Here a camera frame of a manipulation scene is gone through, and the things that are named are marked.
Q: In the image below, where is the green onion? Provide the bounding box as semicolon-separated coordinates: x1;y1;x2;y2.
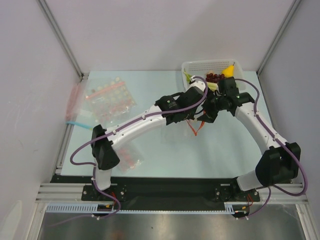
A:
182;71;218;91

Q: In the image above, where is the clear orange-zipper zip bag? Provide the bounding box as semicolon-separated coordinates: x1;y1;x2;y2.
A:
159;109;208;146

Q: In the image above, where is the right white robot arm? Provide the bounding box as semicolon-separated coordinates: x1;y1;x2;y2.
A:
199;77;301;201

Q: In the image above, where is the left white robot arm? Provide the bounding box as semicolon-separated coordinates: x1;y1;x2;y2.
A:
90;80;209;200

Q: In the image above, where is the yellow-dotted pink-zipper bag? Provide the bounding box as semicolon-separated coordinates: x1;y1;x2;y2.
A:
84;76;137;125

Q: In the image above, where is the red-dotted zip bag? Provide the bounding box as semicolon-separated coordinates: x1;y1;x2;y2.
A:
117;144;144;174

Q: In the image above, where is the blue-zipper bag edge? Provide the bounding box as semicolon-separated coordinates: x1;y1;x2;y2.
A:
65;121;93;130

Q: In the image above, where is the red grapes bunch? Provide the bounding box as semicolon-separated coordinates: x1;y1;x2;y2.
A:
205;72;225;83

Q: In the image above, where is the yellow pear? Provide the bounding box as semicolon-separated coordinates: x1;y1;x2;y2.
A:
221;64;235;78

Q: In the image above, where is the white plastic basket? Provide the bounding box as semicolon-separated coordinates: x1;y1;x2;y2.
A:
181;58;245;90

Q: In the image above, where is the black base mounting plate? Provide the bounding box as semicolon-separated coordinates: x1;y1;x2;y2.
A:
50;174;260;213

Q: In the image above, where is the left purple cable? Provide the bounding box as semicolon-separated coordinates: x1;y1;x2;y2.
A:
69;75;209;221

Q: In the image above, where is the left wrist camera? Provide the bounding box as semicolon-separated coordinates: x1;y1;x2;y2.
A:
187;78;206;92

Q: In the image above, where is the white slotted cable duct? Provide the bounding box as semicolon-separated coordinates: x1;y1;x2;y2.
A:
46;201;251;215

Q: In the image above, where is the right aluminium frame post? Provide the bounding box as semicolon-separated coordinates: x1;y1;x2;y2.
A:
256;0;303;77

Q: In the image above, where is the aluminium frame post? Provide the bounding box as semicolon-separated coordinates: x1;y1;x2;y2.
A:
256;0;303;77
36;0;85;82

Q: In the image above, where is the aluminium front rail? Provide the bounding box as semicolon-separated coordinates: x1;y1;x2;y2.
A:
35;183;86;203

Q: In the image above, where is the left aluminium frame post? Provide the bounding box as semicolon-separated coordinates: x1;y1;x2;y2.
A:
36;0;85;82

